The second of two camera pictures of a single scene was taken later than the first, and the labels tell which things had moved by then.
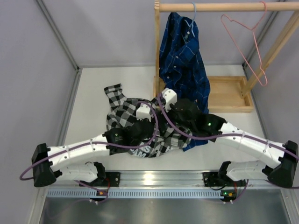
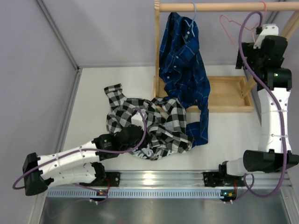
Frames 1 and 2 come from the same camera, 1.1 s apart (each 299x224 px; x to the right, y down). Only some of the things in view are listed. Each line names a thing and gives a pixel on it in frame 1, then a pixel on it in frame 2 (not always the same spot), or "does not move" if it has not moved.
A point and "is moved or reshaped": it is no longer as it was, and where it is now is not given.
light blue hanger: [191, 24] does not move
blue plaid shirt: [181, 69] does not move
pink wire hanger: [245, 59] is moved or reshaped
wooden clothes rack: [229, 94] does not move
